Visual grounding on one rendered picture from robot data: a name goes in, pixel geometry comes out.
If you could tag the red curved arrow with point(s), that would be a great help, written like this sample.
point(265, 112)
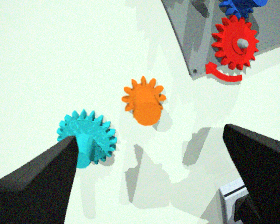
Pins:
point(211, 68)

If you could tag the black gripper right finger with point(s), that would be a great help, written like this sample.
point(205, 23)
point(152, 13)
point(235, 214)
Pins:
point(257, 159)

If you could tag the red gear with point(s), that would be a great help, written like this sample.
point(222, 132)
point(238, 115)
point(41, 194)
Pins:
point(232, 30)

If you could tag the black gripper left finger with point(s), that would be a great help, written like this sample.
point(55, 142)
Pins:
point(38, 192)

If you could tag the blue gear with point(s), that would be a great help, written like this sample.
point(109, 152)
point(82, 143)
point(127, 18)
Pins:
point(241, 7)

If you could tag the orange gear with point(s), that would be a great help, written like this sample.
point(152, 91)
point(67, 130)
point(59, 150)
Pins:
point(144, 100)

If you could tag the cyan gear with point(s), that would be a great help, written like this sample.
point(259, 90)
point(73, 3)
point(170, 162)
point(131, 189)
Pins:
point(94, 137)

